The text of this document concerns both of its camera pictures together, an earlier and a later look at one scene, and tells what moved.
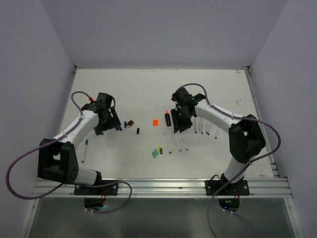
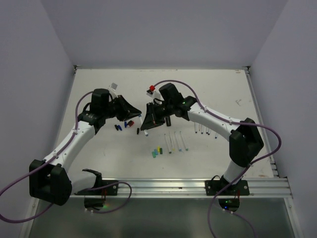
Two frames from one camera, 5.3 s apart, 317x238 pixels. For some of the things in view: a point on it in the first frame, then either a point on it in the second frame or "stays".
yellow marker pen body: [172, 141] stays
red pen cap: [131, 123] stays
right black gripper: [178, 124] → [151, 119]
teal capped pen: [186, 148] stays
